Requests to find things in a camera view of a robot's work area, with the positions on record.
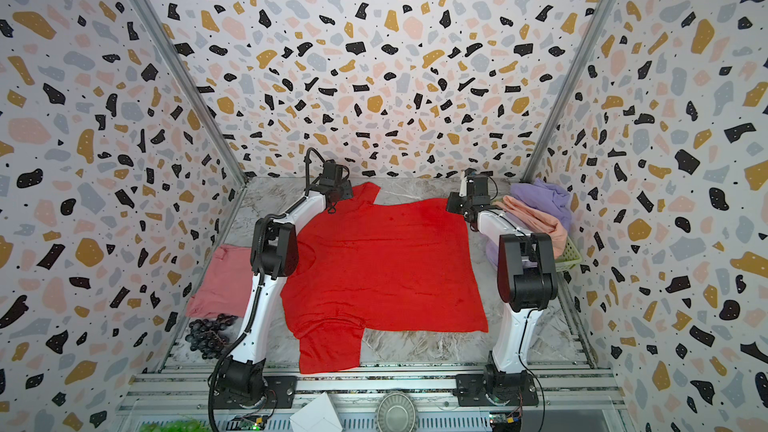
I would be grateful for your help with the aluminium corner post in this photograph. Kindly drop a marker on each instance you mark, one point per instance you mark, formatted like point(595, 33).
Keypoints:
point(167, 51)
point(581, 58)

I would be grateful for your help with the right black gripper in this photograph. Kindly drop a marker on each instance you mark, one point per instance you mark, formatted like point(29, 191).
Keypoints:
point(458, 204)

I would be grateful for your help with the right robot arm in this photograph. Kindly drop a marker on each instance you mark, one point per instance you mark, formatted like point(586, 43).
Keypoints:
point(526, 284)

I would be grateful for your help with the white paper sheet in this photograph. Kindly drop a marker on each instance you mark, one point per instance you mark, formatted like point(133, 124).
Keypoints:
point(319, 415)

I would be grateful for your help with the purple t-shirt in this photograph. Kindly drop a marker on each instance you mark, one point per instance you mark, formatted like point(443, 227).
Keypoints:
point(543, 196)

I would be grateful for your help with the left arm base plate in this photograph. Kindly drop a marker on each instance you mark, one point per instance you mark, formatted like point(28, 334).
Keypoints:
point(270, 392)

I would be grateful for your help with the folded pink t-shirt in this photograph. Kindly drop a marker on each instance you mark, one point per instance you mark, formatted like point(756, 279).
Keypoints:
point(226, 286)

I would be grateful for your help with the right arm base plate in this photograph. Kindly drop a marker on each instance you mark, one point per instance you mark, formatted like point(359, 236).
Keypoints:
point(506, 390)

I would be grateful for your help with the green artificial grass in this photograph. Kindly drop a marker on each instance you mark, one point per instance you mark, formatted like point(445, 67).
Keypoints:
point(175, 426)

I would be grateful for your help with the peach t-shirt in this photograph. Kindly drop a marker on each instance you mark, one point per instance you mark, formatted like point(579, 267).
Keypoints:
point(537, 221)

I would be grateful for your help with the red t-shirt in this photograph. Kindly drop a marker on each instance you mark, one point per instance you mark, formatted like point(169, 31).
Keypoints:
point(394, 268)

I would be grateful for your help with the aluminium frame rail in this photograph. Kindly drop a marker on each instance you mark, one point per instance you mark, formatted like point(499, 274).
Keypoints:
point(573, 398)

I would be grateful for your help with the left aluminium corner post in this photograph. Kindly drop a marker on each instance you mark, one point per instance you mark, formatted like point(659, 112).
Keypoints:
point(167, 51)

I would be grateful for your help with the green plastic basket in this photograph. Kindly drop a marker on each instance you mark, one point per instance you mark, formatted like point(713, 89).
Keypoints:
point(570, 258)

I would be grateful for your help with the small electronics board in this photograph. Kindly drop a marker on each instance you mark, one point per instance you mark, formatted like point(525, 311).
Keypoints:
point(252, 422)

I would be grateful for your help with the right aluminium corner post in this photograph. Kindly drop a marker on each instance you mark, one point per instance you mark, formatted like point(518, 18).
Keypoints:
point(581, 58)

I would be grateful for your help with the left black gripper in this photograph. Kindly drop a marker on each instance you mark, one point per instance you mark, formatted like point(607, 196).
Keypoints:
point(346, 191)

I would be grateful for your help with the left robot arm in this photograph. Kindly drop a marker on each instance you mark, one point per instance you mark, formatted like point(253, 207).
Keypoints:
point(238, 379)

